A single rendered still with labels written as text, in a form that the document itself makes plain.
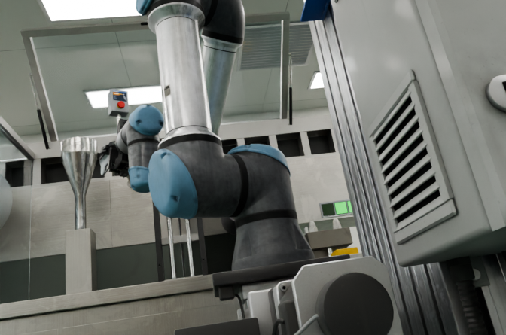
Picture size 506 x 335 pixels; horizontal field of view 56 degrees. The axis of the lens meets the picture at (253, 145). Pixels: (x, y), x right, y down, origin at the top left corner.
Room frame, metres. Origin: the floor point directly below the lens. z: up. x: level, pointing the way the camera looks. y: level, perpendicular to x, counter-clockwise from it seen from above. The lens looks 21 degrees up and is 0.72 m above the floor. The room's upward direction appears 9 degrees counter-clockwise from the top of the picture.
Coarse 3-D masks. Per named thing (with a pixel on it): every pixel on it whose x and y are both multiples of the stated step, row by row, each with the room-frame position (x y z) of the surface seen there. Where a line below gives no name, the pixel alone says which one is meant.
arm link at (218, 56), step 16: (224, 0) 0.82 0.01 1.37; (240, 0) 0.85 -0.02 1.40; (224, 16) 0.84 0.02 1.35; (240, 16) 0.87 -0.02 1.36; (208, 32) 0.88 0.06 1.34; (224, 32) 0.87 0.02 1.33; (240, 32) 0.89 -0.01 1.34; (208, 48) 0.91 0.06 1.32; (224, 48) 0.90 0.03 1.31; (208, 64) 0.92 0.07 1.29; (224, 64) 0.93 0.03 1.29; (208, 80) 0.94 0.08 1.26; (224, 80) 0.95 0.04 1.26; (208, 96) 0.96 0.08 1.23; (224, 96) 0.98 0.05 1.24
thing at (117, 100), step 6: (114, 90) 1.67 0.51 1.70; (120, 90) 1.69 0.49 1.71; (108, 96) 1.69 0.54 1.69; (114, 96) 1.67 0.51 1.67; (120, 96) 1.68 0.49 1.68; (126, 96) 1.70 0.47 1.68; (108, 102) 1.69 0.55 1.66; (114, 102) 1.67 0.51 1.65; (120, 102) 1.67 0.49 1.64; (126, 102) 1.70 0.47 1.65; (108, 108) 1.69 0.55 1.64; (114, 108) 1.67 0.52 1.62; (120, 108) 1.68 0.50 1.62; (126, 108) 1.70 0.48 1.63; (108, 114) 1.70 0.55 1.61; (114, 114) 1.70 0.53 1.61; (126, 114) 1.72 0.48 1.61
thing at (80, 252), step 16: (64, 160) 1.70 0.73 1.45; (80, 160) 1.69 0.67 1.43; (96, 160) 1.77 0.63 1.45; (80, 176) 1.71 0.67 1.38; (80, 192) 1.73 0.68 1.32; (80, 208) 1.73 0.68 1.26; (80, 224) 1.73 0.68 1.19; (80, 240) 1.70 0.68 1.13; (80, 256) 1.70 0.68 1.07; (80, 272) 1.70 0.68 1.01; (80, 288) 1.70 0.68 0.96; (96, 288) 1.79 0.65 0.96
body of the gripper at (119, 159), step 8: (112, 144) 1.15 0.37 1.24; (112, 152) 1.15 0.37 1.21; (120, 152) 1.10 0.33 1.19; (112, 160) 1.15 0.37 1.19; (120, 160) 1.11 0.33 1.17; (128, 160) 1.12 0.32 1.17; (112, 168) 1.15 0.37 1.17; (120, 168) 1.15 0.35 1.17; (128, 168) 1.17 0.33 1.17; (120, 176) 1.21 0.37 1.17
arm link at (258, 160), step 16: (256, 144) 0.83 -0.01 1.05; (240, 160) 0.80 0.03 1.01; (256, 160) 0.82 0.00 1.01; (272, 160) 0.83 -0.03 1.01; (256, 176) 0.81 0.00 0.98; (272, 176) 0.83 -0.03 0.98; (288, 176) 0.86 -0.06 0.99; (256, 192) 0.81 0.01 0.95; (272, 192) 0.82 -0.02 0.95; (288, 192) 0.85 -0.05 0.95; (240, 208) 0.82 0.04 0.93; (256, 208) 0.82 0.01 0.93; (272, 208) 0.82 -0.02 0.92; (288, 208) 0.84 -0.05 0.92
